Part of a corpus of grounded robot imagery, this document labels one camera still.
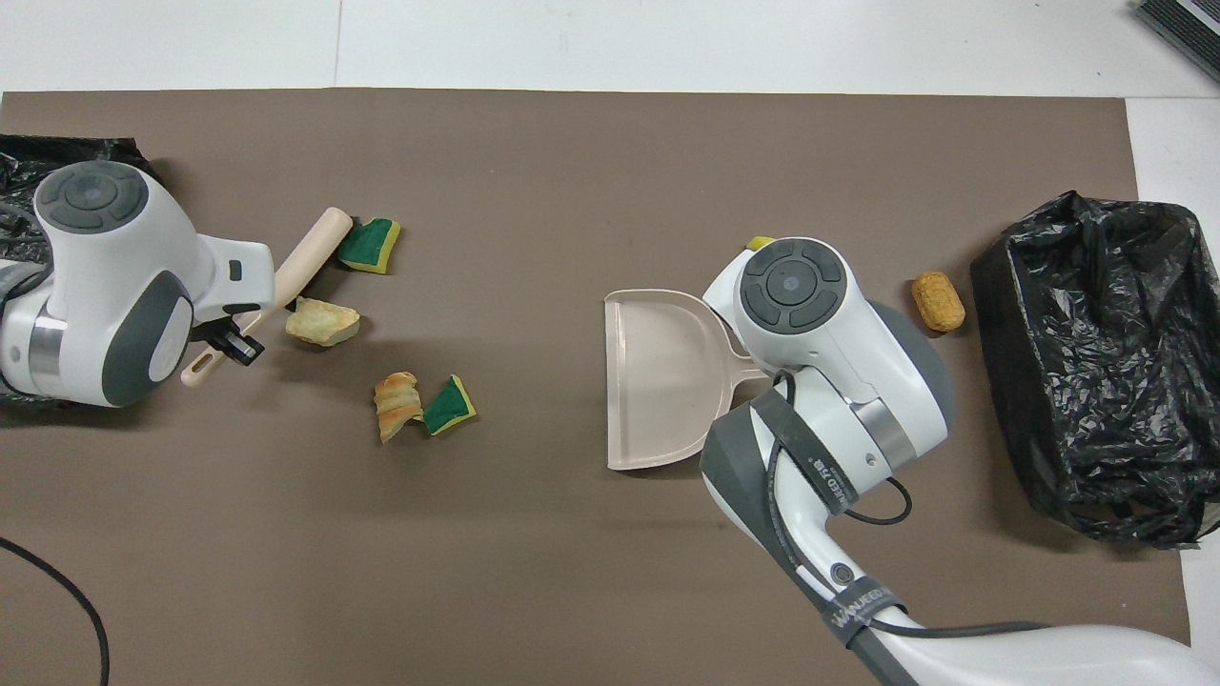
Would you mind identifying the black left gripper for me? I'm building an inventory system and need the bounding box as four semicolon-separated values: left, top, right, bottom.
191;303;266;368

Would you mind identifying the pale toy toast piece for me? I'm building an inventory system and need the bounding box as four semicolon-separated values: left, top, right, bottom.
285;297;361;347

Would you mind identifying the beige hand brush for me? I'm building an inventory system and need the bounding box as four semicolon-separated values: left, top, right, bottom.
181;208;354;387

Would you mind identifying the large green yellow sponge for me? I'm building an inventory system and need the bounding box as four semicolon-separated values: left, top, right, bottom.
338;217;401;275

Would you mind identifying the striped toy croissant piece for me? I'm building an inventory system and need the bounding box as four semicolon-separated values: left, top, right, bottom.
374;372;424;444

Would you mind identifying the small green yellow sponge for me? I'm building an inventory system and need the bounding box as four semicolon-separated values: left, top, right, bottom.
423;374;478;437

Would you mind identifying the beige plastic dustpan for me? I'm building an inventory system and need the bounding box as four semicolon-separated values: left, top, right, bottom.
604;289;773;471

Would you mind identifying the oval golden toy bread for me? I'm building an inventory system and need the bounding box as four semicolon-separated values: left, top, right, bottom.
911;272;966;333

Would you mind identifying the black bag lined bin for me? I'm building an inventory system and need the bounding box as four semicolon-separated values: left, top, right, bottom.
0;135;158;413
970;191;1220;551

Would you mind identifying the brown table mat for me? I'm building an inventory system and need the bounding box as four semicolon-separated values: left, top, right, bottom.
0;89;1192;686

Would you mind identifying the dark grey ribbed panel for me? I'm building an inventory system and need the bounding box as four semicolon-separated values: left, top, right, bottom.
1134;0;1220;58

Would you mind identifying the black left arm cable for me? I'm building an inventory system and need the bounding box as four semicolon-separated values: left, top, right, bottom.
0;536;111;686

